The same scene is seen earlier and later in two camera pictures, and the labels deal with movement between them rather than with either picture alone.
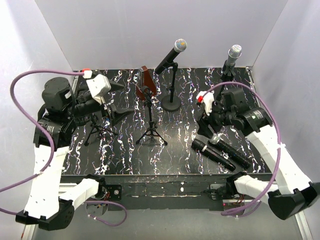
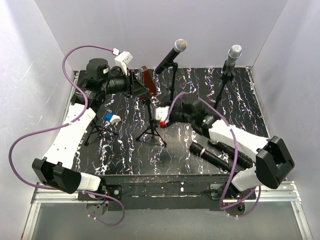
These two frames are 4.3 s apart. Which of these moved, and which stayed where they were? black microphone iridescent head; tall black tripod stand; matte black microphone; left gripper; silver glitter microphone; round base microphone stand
Moved: left gripper; matte black microphone
Stayed: round base microphone stand; silver glitter microphone; tall black tripod stand; black microphone iridescent head
